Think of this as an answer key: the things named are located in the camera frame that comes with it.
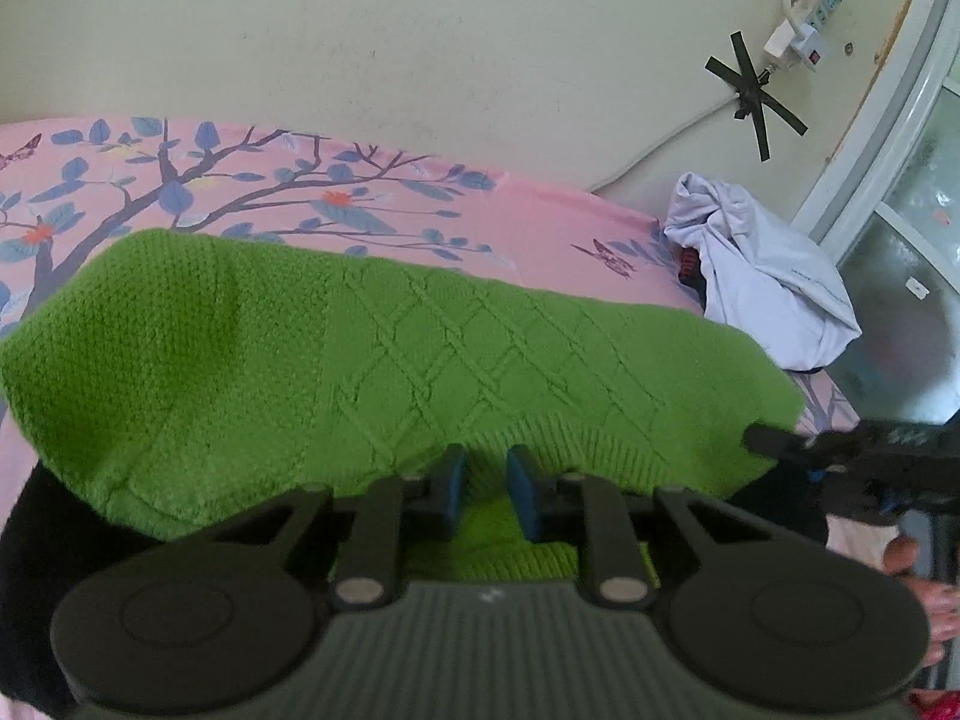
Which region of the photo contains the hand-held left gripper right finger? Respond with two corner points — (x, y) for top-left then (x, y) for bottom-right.
(505, 445), (760, 611)

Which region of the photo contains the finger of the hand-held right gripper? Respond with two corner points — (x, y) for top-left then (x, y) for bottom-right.
(741, 423), (852, 467)

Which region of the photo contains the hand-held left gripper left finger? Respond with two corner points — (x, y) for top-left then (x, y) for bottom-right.
(201, 444), (469, 611)

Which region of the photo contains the green knitted sweater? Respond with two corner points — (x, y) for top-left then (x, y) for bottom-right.
(0, 227), (807, 586)

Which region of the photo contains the black garment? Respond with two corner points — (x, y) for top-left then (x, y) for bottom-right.
(0, 456), (832, 718)

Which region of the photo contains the person's right hand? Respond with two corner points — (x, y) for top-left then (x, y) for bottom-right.
(883, 534), (960, 695)

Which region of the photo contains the white crumpled cloth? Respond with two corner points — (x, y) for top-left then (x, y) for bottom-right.
(663, 171), (863, 374)

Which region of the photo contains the red and black cloth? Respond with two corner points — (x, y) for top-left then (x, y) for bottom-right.
(673, 246), (712, 310)

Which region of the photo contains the pink floral bedsheet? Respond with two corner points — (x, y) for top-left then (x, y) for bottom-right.
(0, 116), (863, 720)

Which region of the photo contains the black tape cross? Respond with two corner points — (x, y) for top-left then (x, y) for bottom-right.
(703, 31), (811, 164)

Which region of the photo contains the white plug adapter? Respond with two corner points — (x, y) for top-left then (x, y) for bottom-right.
(763, 15), (827, 70)

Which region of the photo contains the white power strip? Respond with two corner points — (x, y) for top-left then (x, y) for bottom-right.
(784, 0), (847, 47)

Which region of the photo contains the white window frame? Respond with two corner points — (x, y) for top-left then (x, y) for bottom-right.
(791, 0), (960, 425)

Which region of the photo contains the white wall cable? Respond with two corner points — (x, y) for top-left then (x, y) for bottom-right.
(587, 71), (775, 194)

